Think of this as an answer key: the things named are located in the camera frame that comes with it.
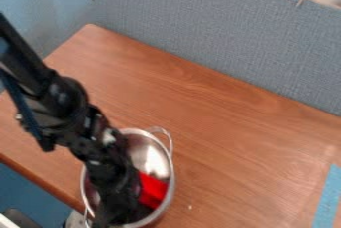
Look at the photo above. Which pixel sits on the grey fabric divider panel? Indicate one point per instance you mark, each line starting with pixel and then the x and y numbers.
pixel 279 44

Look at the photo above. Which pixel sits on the blue tape strip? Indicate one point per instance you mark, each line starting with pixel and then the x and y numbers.
pixel 328 199

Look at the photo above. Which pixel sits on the red plastic block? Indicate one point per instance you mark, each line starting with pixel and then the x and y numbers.
pixel 152 191

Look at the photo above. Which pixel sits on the dark object bottom left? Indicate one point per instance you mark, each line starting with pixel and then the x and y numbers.
pixel 20 219

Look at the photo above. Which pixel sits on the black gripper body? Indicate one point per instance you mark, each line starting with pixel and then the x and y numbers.
pixel 117 185

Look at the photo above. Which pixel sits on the white object under table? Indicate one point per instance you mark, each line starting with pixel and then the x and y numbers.
pixel 74 220

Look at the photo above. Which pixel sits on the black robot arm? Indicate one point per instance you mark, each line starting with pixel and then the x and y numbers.
pixel 56 114

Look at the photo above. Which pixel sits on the metal pot with handles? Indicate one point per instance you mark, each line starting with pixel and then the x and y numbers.
pixel 148 155

